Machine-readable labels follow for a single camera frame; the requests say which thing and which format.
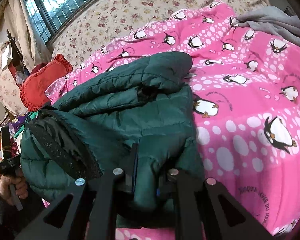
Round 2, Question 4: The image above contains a dark green puffer jacket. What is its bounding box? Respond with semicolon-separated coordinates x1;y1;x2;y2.
20;51;204;228

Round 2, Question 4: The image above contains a green and purple clothes pile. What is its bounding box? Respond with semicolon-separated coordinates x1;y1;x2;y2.
8;111;38;139

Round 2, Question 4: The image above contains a person left hand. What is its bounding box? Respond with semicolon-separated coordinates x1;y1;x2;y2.
0;172;29;207

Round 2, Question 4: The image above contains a red ruffled pillow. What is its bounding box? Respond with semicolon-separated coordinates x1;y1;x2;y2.
20;54;73;112

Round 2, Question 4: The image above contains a pink penguin blanket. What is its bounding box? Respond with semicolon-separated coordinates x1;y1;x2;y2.
45;0;300;239

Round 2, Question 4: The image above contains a beige left curtain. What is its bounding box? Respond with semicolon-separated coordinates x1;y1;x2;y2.
0;0;51;69

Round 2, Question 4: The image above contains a floral bed sheet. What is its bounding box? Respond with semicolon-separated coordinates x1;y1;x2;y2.
51;0;270;67

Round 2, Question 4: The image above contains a grey sweatshirt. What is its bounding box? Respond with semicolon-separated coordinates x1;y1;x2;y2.
236;5;300;47

